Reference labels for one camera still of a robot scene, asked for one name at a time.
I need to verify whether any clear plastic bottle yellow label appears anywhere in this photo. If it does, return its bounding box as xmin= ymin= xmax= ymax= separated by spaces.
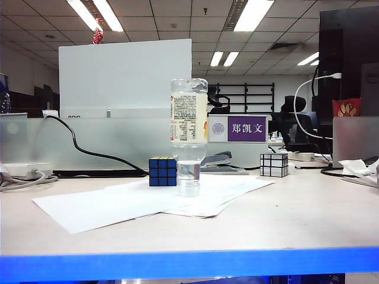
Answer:
xmin=170 ymin=78 xmax=209 ymax=198

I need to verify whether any grey stapler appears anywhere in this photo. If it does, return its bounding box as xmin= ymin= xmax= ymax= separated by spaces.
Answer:
xmin=201 ymin=150 xmax=233 ymax=168

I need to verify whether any blue Rubik's cube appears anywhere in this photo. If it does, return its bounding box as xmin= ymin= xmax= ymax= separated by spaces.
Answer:
xmin=149 ymin=156 xmax=178 ymax=188

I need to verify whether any black office chair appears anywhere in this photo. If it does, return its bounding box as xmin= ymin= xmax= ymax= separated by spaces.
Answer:
xmin=271 ymin=95 xmax=319 ymax=153
xmin=207 ymin=85 xmax=232 ymax=115

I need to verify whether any purple and white nameplate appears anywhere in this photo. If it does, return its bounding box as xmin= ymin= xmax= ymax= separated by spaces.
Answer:
xmin=208 ymin=114 xmax=269 ymax=143

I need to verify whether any white paper sheet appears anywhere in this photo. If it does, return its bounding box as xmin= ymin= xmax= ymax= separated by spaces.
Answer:
xmin=31 ymin=176 xmax=259 ymax=234
xmin=134 ymin=173 xmax=276 ymax=219

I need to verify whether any black shelf rack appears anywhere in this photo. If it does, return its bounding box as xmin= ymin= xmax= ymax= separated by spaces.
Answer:
xmin=208 ymin=82 xmax=276 ymax=114

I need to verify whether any frosted glass partition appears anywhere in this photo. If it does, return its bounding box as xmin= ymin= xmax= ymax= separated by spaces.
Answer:
xmin=0 ymin=114 xmax=271 ymax=171

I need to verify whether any silver mirror cube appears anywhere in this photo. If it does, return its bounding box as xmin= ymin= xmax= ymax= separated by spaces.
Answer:
xmin=259 ymin=152 xmax=290 ymax=178

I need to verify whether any ceiling light panel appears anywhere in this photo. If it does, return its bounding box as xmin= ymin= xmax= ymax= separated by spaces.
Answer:
xmin=210 ymin=51 xmax=224 ymax=67
xmin=233 ymin=0 xmax=275 ymax=33
xmin=66 ymin=0 xmax=104 ymax=32
xmin=92 ymin=0 xmax=124 ymax=33
xmin=297 ymin=51 xmax=320 ymax=66
xmin=223 ymin=51 xmax=240 ymax=67

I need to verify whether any white board panel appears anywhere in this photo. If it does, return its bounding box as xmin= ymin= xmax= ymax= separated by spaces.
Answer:
xmin=58 ymin=38 xmax=192 ymax=118

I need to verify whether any white power strip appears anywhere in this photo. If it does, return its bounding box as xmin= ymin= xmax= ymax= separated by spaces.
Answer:
xmin=288 ymin=151 xmax=316 ymax=162
xmin=0 ymin=162 xmax=54 ymax=178

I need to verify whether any blue table edge strip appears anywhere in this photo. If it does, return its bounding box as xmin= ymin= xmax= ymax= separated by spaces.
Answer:
xmin=0 ymin=246 xmax=379 ymax=281

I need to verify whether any red hanging ornament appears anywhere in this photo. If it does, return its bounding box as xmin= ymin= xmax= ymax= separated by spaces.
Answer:
xmin=92 ymin=17 xmax=105 ymax=45

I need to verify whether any dark wooden cabinet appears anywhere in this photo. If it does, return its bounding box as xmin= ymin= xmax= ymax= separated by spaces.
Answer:
xmin=8 ymin=85 xmax=60 ymax=118

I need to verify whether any red snack packet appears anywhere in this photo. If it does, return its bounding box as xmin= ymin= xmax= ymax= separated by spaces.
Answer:
xmin=332 ymin=97 xmax=362 ymax=118

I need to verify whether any silver laptop panel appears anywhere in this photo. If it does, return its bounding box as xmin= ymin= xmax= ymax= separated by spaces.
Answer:
xmin=332 ymin=115 xmax=379 ymax=168

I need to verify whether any crumpled white tissue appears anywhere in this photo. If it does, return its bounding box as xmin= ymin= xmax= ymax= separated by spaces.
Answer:
xmin=338 ymin=158 xmax=379 ymax=178

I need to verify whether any black monitor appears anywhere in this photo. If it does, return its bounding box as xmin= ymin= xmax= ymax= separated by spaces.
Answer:
xmin=311 ymin=8 xmax=379 ymax=154

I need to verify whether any blue patterned bag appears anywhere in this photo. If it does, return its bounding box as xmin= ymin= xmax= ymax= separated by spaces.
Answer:
xmin=0 ymin=73 xmax=12 ymax=115

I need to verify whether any thick black cable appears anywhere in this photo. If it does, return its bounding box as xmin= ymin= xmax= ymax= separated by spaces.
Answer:
xmin=47 ymin=114 xmax=149 ymax=178

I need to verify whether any black looped cable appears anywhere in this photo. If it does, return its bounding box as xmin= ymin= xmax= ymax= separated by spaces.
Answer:
xmin=320 ymin=153 xmax=346 ymax=176

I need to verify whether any white USB cable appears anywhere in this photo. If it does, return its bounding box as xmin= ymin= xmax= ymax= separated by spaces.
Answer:
xmin=294 ymin=72 xmax=342 ymax=139

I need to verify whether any grey power cable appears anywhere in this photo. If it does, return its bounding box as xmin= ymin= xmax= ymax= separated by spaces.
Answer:
xmin=0 ymin=169 xmax=59 ymax=192

